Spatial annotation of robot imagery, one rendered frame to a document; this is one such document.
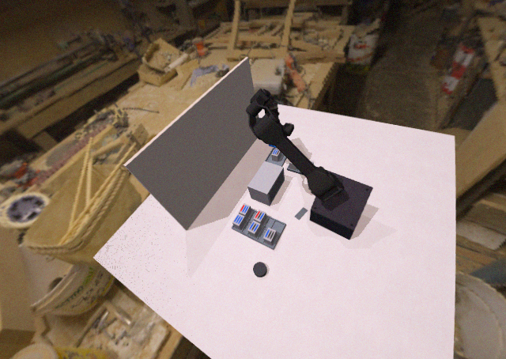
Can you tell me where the dark grey round disc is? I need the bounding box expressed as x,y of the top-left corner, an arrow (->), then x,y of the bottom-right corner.
253,262 -> 267,278

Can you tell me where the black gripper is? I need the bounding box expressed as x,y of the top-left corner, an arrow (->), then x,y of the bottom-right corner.
256,117 -> 294,137

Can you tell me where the grey wall panel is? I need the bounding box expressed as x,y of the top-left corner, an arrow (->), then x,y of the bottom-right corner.
124,57 -> 257,231

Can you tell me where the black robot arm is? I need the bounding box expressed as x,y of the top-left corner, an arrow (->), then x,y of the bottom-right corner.
246,89 -> 345,202

